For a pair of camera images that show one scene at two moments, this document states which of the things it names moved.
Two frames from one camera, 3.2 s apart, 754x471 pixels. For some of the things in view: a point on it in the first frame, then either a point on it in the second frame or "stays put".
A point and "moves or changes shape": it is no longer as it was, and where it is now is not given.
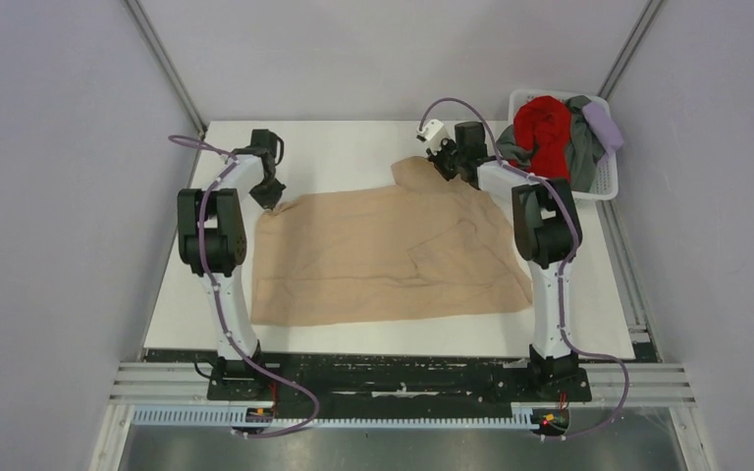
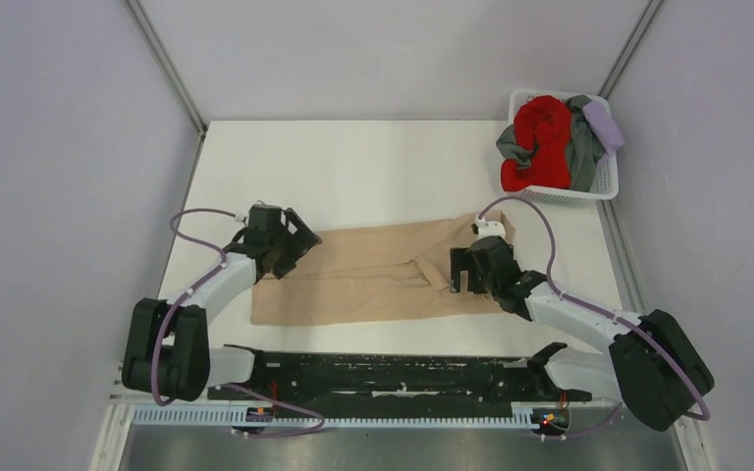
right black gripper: x=447 y=144 → x=463 y=260
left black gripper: x=271 y=200 → x=301 y=241
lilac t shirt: x=604 y=127 stays put
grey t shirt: x=586 y=146 stays put
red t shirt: x=547 y=122 stays put
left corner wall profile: x=167 y=61 stays put
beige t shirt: x=435 y=246 moves or changes shape
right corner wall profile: x=628 y=48 stays put
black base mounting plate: x=392 y=377 stays put
